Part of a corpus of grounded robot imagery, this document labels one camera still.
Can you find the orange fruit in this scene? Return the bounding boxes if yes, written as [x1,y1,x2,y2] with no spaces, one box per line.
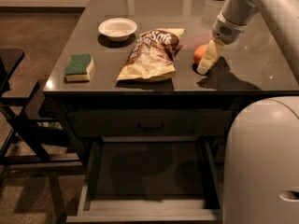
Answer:
[193,44,208,64]

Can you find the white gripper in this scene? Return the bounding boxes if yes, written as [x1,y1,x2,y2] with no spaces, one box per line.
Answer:
[197,11,248,75]

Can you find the chip bag brown yellow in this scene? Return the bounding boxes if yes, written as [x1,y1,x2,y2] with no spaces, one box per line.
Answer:
[117,28,184,82]

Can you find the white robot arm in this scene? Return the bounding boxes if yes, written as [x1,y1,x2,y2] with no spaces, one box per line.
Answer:
[212,0,299,224]

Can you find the dark wooden chair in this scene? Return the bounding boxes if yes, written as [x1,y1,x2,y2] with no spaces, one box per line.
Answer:
[0,49,79,167]

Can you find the white paper bowl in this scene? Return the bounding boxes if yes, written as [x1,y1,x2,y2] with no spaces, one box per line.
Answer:
[98,18,137,42]

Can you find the green yellow sponge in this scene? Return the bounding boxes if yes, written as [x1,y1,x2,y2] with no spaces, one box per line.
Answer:
[64,53,93,82]

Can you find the closed top drawer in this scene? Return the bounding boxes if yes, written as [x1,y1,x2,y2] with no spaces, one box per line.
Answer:
[67,109,232,138]

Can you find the open middle drawer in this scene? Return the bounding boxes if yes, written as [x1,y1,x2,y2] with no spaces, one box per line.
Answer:
[66,141,222,224]

